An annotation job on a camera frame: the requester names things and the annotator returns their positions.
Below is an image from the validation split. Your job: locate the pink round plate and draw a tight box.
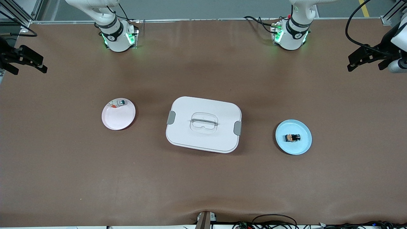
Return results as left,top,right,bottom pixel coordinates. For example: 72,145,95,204
101,98,136,130

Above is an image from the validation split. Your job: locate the blue round plate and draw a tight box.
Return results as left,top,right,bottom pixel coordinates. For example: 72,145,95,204
275,120,312,155

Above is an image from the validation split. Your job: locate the white lidded storage box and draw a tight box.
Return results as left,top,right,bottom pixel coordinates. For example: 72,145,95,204
166,96,242,154

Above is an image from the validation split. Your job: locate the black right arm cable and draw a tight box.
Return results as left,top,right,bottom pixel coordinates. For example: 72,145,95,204
0,11,38,38

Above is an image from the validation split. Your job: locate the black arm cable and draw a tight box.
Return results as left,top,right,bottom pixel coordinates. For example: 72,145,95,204
0,11,38,38
346,0,391,53

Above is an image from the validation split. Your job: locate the aluminium frame profile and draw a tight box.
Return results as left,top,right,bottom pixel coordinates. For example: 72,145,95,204
382,0,407,26
0,0,43,34

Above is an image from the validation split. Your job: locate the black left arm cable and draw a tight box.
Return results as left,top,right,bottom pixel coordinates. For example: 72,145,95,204
346,0,391,53

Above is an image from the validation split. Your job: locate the black base cable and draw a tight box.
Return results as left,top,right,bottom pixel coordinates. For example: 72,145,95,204
244,15,280,35

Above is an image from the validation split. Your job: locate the black cable bundle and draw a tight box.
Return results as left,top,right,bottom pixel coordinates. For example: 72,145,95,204
234,214,298,229
318,220,407,229

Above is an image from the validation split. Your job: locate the translucent lid handle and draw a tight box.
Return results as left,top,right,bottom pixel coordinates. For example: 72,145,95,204
190,113,218,134

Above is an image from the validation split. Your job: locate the camera mount post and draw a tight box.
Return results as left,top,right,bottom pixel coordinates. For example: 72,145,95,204
195,211,217,229

